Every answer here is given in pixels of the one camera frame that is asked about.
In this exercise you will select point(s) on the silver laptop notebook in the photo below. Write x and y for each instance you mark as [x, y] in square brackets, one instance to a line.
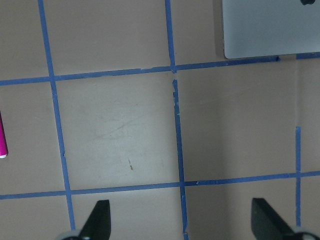
[258, 28]

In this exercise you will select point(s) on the pink marker pen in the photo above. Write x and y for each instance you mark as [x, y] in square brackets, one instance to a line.
[3, 143]

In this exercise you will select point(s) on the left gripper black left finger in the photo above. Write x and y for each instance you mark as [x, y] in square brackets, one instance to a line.
[98, 224]

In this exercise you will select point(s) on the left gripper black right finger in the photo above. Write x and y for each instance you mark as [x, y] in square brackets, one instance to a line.
[267, 224]

